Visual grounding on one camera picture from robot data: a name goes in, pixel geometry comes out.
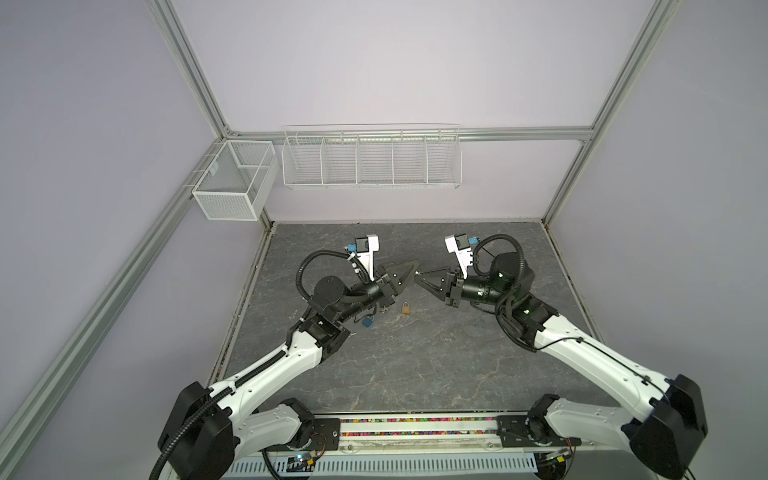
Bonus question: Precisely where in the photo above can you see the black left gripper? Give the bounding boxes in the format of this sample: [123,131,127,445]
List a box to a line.
[335,259,419,324]

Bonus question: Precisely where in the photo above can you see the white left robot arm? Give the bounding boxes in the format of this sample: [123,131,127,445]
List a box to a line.
[149,250,420,479]

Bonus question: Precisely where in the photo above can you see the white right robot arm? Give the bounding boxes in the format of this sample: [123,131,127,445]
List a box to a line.
[415,252,709,479]

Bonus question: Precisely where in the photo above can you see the aluminium horizontal back bar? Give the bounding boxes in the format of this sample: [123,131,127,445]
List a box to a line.
[228,123,594,144]

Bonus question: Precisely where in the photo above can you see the small white mesh basket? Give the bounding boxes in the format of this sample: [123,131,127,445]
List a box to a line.
[192,140,279,221]

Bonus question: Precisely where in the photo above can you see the aluminium left side bar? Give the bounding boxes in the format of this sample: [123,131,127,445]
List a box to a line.
[1,139,225,479]

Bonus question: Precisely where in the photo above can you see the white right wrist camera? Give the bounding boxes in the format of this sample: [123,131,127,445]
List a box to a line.
[444,233,479,279]

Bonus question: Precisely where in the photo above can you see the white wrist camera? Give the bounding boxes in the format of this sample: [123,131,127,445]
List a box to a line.
[345,234,380,281]
[444,233,479,279]

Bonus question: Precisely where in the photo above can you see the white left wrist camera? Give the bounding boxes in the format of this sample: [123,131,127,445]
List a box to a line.
[345,234,380,281]

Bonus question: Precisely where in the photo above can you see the black corrugated cable right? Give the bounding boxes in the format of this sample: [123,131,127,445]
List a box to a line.
[472,233,528,283]

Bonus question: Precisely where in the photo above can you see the black corrugated cable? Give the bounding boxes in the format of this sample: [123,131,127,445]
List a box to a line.
[472,233,528,283]
[295,249,355,304]

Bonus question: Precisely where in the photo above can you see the black corrugated cable left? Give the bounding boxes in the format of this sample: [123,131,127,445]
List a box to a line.
[295,249,355,304]

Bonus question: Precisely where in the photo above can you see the long white wire basket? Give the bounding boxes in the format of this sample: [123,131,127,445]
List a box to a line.
[282,123,463,189]

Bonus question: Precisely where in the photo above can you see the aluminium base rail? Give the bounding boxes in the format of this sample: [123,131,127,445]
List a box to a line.
[209,409,673,480]

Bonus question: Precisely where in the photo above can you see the aluminium frame corner post right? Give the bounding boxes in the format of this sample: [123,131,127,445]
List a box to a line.
[542,0,681,230]

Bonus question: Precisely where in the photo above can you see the aluminium frame corner post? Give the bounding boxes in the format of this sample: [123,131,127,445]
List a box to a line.
[147,1,272,232]
[542,0,681,230]

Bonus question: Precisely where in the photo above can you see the aluminium frame corner post left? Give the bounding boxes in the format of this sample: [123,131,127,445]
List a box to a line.
[147,1,272,232]

